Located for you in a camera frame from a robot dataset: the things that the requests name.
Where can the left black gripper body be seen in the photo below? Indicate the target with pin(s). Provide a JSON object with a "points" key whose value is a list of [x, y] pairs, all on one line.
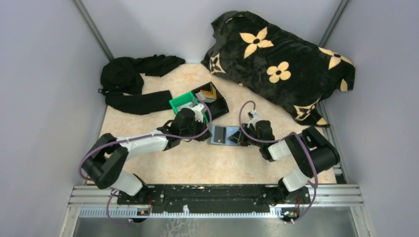
{"points": [[196, 128]]}

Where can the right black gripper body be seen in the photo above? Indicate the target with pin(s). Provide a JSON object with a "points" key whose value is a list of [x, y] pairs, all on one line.
{"points": [[243, 141]]}

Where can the green plastic bin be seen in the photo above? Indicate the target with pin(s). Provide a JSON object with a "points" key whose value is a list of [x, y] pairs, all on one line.
{"points": [[187, 100]]}

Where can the dark black card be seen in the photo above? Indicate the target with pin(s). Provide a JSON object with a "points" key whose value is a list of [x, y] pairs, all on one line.
{"points": [[219, 135]]}

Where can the gold VIP card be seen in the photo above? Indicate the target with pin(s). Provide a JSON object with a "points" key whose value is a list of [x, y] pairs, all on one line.
{"points": [[211, 94]]}

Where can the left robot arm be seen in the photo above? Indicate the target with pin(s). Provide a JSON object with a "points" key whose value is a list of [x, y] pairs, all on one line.
{"points": [[103, 164]]}

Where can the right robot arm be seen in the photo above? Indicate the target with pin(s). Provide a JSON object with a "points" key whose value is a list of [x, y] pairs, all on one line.
{"points": [[311, 151]]}

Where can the cards in black bin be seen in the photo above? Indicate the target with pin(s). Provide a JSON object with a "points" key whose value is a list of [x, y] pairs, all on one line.
{"points": [[200, 96]]}

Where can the black plastic bin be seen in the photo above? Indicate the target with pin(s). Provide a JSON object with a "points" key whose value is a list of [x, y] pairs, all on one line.
{"points": [[218, 107]]}

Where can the black floral plush blanket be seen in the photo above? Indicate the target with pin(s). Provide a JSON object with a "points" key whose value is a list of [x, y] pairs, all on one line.
{"points": [[277, 65]]}

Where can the black cloth garment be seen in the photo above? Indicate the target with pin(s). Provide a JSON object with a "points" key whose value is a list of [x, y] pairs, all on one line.
{"points": [[122, 83]]}

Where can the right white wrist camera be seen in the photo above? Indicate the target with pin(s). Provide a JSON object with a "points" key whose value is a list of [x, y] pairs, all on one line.
{"points": [[254, 118]]}

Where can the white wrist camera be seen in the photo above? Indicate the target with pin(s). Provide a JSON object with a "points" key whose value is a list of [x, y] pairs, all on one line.
{"points": [[254, 118], [199, 110]]}

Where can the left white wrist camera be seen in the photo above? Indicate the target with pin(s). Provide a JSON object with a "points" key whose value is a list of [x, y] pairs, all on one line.
{"points": [[199, 110]]}

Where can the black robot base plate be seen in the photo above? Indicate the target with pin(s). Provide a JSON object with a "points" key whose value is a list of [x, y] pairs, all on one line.
{"points": [[214, 199]]}

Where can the aluminium frame rail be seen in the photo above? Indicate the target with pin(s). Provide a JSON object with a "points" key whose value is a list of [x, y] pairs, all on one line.
{"points": [[94, 202]]}

